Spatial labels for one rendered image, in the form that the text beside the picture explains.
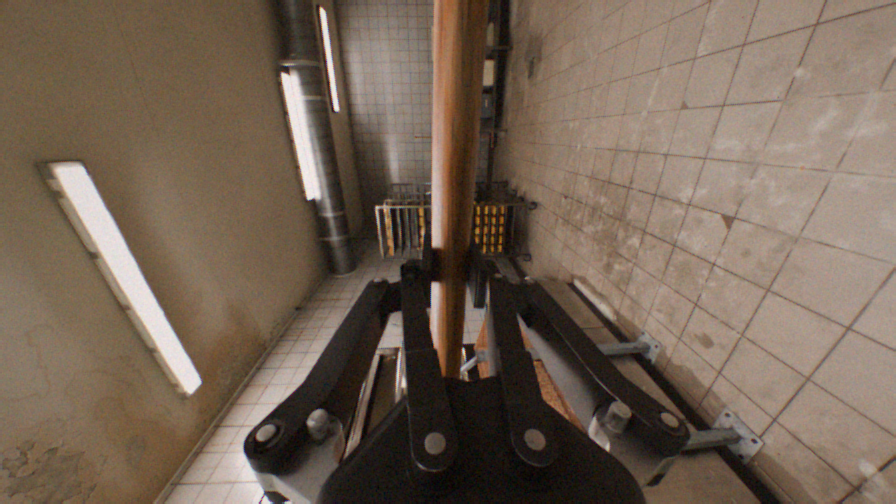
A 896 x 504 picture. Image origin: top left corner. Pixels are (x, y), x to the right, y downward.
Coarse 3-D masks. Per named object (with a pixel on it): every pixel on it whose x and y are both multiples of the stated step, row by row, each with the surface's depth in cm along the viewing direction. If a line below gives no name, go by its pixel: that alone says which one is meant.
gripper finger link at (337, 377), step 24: (384, 288) 14; (360, 312) 12; (336, 336) 11; (360, 336) 11; (336, 360) 10; (360, 360) 11; (312, 384) 9; (336, 384) 9; (360, 384) 11; (288, 408) 8; (312, 408) 8; (336, 408) 9; (264, 432) 7; (288, 432) 7; (264, 456) 7; (288, 456) 7
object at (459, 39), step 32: (448, 0) 13; (480, 0) 13; (448, 32) 13; (480, 32) 14; (448, 64) 14; (480, 64) 14; (448, 96) 15; (480, 96) 15; (448, 128) 15; (448, 160) 16; (448, 192) 17; (448, 224) 17; (448, 256) 18; (448, 288) 19; (448, 320) 21; (448, 352) 22
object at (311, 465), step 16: (320, 416) 8; (320, 432) 8; (336, 432) 8; (304, 448) 7; (320, 448) 7; (336, 448) 8; (288, 464) 7; (304, 464) 7; (320, 464) 7; (336, 464) 7; (272, 480) 7; (288, 480) 7; (304, 480) 7; (320, 480) 7; (288, 496) 7; (304, 496) 6
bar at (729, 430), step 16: (640, 336) 144; (480, 352) 134; (608, 352) 136; (624, 352) 137; (640, 352) 144; (656, 352) 133; (464, 368) 136; (720, 416) 101; (736, 416) 95; (704, 432) 95; (720, 432) 95; (736, 432) 94; (752, 432) 90; (688, 448) 93; (736, 448) 95; (752, 448) 89
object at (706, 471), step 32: (544, 288) 200; (576, 288) 208; (576, 320) 165; (608, 320) 172; (640, 384) 122; (576, 416) 108; (704, 448) 95; (672, 480) 86; (704, 480) 86; (736, 480) 85
